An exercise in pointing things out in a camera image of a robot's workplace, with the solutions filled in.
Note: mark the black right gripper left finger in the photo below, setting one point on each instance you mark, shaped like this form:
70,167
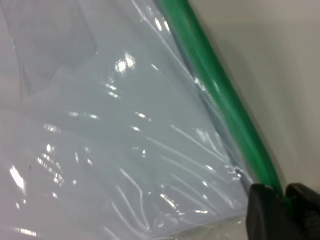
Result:
265,215

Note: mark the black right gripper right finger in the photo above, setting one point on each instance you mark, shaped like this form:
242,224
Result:
306,202

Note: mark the clear zip bag green zipper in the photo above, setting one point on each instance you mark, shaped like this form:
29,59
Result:
125,137

